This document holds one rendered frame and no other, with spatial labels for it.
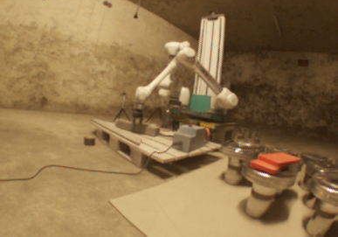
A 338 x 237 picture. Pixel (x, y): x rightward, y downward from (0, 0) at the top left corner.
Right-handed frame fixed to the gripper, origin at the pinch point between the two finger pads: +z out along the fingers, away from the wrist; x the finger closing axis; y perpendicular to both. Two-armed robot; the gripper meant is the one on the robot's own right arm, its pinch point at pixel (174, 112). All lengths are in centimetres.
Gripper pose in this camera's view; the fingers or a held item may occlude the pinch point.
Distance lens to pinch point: 181.0
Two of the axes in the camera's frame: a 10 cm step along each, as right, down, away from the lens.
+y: 6.0, 0.6, 7.9
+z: -1.4, 9.9, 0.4
